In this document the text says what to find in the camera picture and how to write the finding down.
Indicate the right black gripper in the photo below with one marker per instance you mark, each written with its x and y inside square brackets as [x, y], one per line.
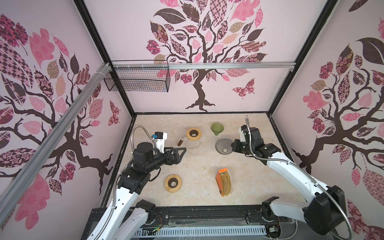
[235, 145]

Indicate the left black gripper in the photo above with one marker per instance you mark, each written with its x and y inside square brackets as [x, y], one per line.
[176, 160]

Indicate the grey glass dripper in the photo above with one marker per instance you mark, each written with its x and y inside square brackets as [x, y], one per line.
[224, 146]

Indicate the wooden dripper ring holder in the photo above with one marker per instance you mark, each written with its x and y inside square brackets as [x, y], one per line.
[194, 134]

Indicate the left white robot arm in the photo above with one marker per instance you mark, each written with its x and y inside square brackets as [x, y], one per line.
[146, 158]

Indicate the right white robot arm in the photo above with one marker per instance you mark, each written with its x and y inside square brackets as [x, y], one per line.
[324, 207]

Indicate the green glass dripper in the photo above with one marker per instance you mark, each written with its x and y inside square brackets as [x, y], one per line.
[217, 128]

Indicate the clear glass carafe brown handle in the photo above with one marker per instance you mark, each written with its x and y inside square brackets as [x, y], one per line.
[189, 142]

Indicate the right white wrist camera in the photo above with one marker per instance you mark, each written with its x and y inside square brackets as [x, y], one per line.
[242, 133]

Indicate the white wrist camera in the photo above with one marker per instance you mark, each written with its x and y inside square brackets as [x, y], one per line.
[159, 140]
[242, 133]

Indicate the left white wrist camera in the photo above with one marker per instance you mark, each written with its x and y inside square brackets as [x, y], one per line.
[159, 140]

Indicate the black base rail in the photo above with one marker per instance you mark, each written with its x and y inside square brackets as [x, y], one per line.
[216, 216]

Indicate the black wire basket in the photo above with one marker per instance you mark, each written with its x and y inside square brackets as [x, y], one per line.
[139, 76]

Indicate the white slotted cable duct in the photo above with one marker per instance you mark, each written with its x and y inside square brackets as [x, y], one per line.
[201, 232]

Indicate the back aluminium rail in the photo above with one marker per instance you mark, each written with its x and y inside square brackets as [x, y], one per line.
[203, 66]

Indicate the aluminium rail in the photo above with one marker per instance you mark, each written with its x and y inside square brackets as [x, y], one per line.
[16, 189]
[203, 66]

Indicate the left aluminium rail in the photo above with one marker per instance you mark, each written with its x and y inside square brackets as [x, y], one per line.
[16, 189]

